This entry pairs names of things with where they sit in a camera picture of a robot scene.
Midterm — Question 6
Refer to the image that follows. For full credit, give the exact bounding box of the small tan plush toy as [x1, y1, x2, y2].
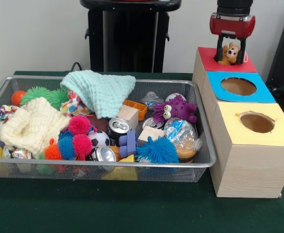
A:
[217, 42, 242, 66]

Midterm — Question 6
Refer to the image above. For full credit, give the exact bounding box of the silver wire mesh bin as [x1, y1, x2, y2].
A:
[0, 75, 217, 183]

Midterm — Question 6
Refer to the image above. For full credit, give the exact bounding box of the mint green waffle cloth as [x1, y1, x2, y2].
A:
[60, 70, 136, 119]

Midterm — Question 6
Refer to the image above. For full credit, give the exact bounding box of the cream waffle cloth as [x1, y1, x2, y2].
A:
[0, 97, 71, 158]

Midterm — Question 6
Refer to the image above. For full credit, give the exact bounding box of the orange smooth ball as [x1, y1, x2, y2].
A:
[10, 90, 27, 107]

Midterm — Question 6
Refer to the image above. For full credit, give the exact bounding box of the purple spiky monster toy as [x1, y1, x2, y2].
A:
[152, 98, 198, 123]

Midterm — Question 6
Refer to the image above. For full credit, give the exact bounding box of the blue spiky rubber ball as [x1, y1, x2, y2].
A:
[134, 136, 180, 164]

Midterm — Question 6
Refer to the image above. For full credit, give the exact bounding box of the tan toy burger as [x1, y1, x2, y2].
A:
[175, 145, 197, 164]

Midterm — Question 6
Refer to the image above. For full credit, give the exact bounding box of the wooden box with three holes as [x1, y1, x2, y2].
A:
[191, 47, 284, 199]

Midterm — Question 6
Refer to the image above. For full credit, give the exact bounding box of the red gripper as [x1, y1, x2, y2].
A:
[209, 12, 256, 66]

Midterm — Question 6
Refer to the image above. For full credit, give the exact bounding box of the green spiky rubber ball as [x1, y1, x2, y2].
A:
[46, 88, 69, 110]
[20, 86, 50, 106]

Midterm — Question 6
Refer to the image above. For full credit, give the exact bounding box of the crushed clear plastic bottle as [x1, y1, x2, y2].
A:
[163, 117, 203, 151]

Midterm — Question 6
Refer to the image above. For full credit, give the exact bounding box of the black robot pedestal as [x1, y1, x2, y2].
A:
[80, 0, 183, 73]

